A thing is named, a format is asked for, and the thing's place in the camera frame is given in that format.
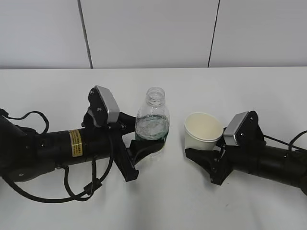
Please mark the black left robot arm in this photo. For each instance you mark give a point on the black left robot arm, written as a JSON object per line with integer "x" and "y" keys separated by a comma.
{"x": 26, "y": 154}

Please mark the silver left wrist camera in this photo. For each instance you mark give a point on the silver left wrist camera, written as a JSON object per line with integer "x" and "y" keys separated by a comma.
{"x": 103, "y": 108}

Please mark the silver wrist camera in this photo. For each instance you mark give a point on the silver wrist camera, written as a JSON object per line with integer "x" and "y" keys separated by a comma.
{"x": 103, "y": 108}
{"x": 242, "y": 129}

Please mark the clear water bottle green label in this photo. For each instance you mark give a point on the clear water bottle green label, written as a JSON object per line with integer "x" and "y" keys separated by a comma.
{"x": 153, "y": 118}

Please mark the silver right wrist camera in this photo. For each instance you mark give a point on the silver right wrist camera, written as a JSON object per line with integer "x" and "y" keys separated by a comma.
{"x": 242, "y": 129}

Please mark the white paper cup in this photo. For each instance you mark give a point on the white paper cup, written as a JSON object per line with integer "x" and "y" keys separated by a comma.
{"x": 202, "y": 131}

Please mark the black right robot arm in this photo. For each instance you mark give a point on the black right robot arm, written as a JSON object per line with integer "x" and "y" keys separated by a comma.
{"x": 283, "y": 165}

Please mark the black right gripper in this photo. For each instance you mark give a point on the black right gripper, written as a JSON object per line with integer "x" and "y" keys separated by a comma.
{"x": 220, "y": 163}

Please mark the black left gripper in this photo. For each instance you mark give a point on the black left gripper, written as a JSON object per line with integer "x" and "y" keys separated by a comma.
{"x": 107, "y": 141}

